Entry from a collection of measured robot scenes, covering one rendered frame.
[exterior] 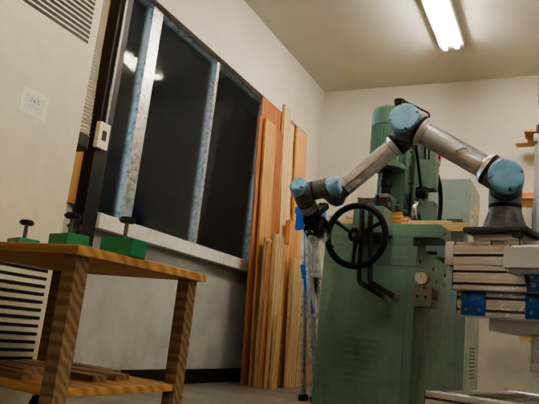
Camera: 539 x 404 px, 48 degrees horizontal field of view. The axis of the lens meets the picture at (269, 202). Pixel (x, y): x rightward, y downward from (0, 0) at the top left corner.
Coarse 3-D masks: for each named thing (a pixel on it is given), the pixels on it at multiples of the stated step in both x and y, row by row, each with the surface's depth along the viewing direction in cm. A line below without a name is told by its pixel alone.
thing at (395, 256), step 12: (324, 252) 285; (336, 252) 282; (348, 252) 279; (372, 252) 273; (384, 252) 271; (396, 252) 268; (408, 252) 266; (420, 252) 269; (384, 264) 270; (396, 264) 267; (408, 264) 264; (420, 264) 268; (432, 264) 287; (444, 276) 307
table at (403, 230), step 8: (336, 224) 285; (344, 224) 283; (352, 224) 281; (392, 224) 272; (400, 224) 270; (408, 224) 268; (416, 224) 267; (424, 224) 265; (432, 224) 263; (440, 224) 262; (336, 232) 284; (344, 232) 282; (376, 232) 266; (392, 232) 270; (400, 232) 269; (408, 232) 268; (416, 232) 266; (424, 232) 264; (432, 232) 263; (440, 232) 261; (448, 232) 274; (424, 240) 272; (432, 240) 270; (440, 240) 268; (448, 240) 274
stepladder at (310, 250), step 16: (304, 224) 377; (304, 240) 376; (320, 240) 385; (304, 256) 373; (304, 272) 370; (320, 272) 386; (304, 288) 368; (320, 288) 381; (304, 304) 366; (304, 320) 364; (304, 336) 361; (304, 352) 359; (304, 368) 356; (304, 384) 354; (304, 400) 351
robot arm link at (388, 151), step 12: (384, 144) 243; (396, 144) 240; (408, 144) 239; (372, 156) 243; (384, 156) 242; (360, 168) 244; (372, 168) 243; (348, 180) 244; (360, 180) 244; (348, 192) 245; (336, 204) 249
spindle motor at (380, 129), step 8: (376, 112) 299; (384, 112) 295; (376, 120) 298; (384, 120) 294; (376, 128) 296; (384, 128) 294; (376, 136) 296; (384, 136) 292; (376, 144) 295; (392, 160) 290; (400, 160) 292; (384, 168) 293; (392, 168) 292; (400, 168) 292
